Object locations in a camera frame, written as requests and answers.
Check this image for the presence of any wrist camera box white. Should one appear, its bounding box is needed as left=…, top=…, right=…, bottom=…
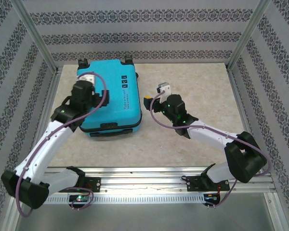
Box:
left=156, top=81, right=172, bottom=104
left=76, top=72, right=97, bottom=85

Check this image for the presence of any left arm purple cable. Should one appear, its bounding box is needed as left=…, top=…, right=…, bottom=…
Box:
left=16, top=71, right=109, bottom=217

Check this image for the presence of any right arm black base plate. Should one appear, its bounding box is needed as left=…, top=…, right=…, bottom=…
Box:
left=185, top=175, right=231, bottom=193

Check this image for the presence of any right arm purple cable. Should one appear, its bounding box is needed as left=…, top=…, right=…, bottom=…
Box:
left=149, top=90, right=272, bottom=209

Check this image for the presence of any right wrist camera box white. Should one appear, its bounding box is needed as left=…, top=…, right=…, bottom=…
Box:
left=156, top=81, right=172, bottom=104

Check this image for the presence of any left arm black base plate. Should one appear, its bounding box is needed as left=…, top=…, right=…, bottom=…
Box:
left=83, top=177, right=102, bottom=193

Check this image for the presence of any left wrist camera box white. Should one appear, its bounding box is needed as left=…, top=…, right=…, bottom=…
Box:
left=76, top=72, right=97, bottom=85

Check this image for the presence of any aluminium frame post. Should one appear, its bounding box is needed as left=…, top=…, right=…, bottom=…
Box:
left=9, top=0, right=58, bottom=73
left=226, top=0, right=273, bottom=70

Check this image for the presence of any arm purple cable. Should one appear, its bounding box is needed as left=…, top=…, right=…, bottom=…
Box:
left=149, top=90, right=272, bottom=209
left=16, top=71, right=109, bottom=217

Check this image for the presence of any turquoise hard-shell suitcase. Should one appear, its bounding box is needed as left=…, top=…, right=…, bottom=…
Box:
left=76, top=57, right=143, bottom=138

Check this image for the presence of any aluminium side rail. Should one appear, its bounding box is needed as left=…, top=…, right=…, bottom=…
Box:
left=28, top=67, right=63, bottom=169
left=226, top=68, right=265, bottom=174

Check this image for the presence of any grey metal shelf panel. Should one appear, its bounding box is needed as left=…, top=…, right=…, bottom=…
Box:
left=14, top=203, right=280, bottom=231

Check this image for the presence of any wide aluminium mounting rail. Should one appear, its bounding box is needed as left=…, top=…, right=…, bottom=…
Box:
left=42, top=166, right=276, bottom=193

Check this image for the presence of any perforated metal cable strip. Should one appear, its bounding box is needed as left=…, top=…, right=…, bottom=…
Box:
left=47, top=194, right=207, bottom=205

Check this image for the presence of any short aluminium frame bar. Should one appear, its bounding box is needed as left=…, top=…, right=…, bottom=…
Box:
left=264, top=192, right=289, bottom=231
left=3, top=204, right=24, bottom=231

